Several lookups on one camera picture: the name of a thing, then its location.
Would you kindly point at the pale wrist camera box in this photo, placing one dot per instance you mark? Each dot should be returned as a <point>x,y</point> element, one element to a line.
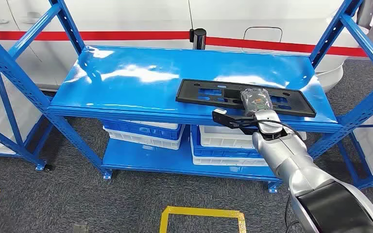
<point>220,111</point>

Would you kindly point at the red barrier belt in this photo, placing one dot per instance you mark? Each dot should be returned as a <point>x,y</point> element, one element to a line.
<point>109,35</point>

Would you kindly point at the blue plastic bin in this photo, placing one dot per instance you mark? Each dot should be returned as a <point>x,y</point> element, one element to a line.
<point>225,153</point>
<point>135,130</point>

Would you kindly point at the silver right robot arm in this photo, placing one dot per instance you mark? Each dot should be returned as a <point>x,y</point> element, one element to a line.
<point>289,154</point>

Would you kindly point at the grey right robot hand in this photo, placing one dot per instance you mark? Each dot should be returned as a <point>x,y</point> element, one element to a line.
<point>256,101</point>

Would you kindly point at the chrome barrier post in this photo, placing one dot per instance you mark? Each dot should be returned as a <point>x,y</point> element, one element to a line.
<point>198,40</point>

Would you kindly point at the black plastic frame part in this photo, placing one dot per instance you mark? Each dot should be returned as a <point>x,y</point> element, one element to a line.
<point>189,93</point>

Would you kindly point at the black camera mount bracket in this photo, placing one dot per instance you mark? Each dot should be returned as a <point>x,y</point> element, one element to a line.
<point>225,120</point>

